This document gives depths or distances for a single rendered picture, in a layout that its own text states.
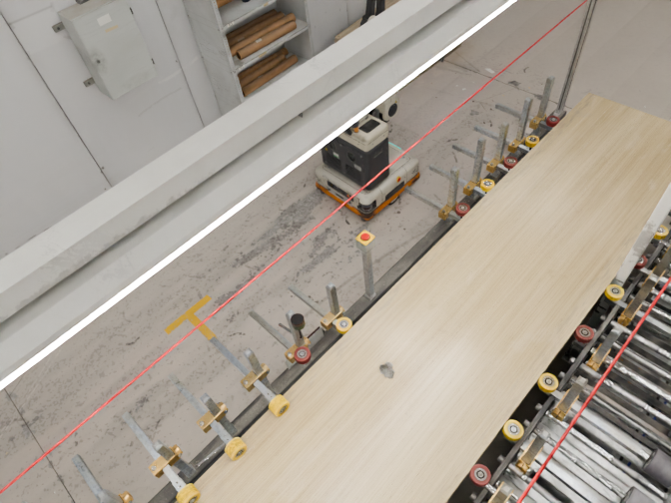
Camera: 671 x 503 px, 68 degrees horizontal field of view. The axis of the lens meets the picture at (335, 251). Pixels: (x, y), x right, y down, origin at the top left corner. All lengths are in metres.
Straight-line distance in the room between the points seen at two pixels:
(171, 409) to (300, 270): 1.33
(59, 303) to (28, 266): 0.09
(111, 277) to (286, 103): 0.48
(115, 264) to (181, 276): 3.11
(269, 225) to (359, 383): 2.16
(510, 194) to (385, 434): 1.57
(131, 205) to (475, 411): 1.76
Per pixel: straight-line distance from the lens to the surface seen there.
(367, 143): 3.56
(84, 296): 0.99
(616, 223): 3.08
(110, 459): 3.61
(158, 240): 1.00
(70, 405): 3.91
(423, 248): 3.00
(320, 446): 2.27
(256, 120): 1.03
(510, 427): 2.32
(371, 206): 3.94
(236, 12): 4.35
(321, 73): 1.13
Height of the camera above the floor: 3.06
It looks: 52 degrees down
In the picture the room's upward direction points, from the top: 9 degrees counter-clockwise
